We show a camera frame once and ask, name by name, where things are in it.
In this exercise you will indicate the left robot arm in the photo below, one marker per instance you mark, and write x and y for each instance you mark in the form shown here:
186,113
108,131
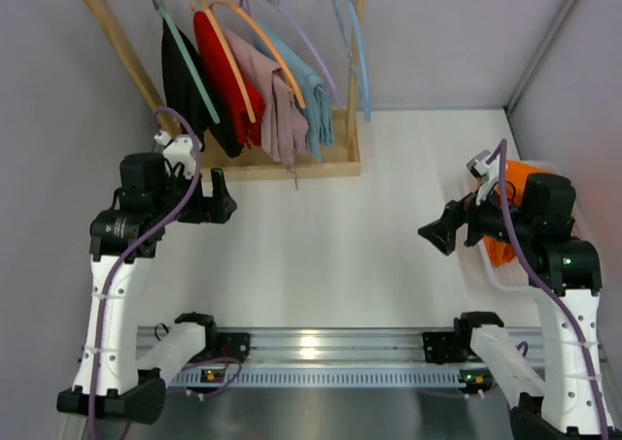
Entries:
114,383

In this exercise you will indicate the orange garment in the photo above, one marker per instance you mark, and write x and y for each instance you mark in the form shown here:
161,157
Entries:
517,174

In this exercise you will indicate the aluminium mounting rail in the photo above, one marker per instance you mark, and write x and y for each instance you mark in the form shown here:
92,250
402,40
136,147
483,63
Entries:
327,346

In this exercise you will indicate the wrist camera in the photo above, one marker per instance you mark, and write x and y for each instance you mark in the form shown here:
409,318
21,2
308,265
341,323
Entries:
180,152
485,169

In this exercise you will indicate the grey slotted cable duct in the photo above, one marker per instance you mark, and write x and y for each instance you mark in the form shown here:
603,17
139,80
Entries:
336,377

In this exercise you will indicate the peach hanger with red garment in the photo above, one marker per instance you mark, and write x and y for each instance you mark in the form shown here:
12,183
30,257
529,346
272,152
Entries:
230,59

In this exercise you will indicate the orange hanger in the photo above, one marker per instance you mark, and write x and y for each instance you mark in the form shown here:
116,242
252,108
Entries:
292,82

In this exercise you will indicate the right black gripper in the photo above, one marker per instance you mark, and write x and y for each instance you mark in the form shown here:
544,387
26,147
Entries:
460,221

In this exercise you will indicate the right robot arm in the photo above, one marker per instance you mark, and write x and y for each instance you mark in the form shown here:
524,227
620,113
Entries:
565,281

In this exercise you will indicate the black trousers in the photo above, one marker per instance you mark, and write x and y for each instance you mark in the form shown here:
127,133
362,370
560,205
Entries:
183,96

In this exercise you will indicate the lilac purple hanger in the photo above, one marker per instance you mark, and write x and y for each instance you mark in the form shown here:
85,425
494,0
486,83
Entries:
334,92

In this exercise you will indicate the light blue trousers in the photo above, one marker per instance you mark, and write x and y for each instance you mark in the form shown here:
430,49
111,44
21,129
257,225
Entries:
317,113

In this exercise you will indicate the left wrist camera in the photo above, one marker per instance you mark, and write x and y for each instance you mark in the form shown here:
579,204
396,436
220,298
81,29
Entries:
180,152

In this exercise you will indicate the light blue hanger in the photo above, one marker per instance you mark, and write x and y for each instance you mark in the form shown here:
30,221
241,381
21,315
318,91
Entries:
354,45

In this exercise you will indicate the white plastic basket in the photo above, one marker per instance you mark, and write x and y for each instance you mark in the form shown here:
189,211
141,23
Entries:
511,277

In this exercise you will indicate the mint green hanger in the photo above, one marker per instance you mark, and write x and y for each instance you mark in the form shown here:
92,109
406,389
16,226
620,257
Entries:
183,49

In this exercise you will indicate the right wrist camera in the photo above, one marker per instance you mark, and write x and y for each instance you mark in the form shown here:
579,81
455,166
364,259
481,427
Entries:
485,169

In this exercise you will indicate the mauve pink trousers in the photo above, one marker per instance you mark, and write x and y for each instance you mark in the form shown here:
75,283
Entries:
283,125

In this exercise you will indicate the red trousers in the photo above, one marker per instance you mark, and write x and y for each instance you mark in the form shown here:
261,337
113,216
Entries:
217,70

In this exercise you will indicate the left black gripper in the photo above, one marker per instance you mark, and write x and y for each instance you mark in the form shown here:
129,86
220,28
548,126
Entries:
209,207

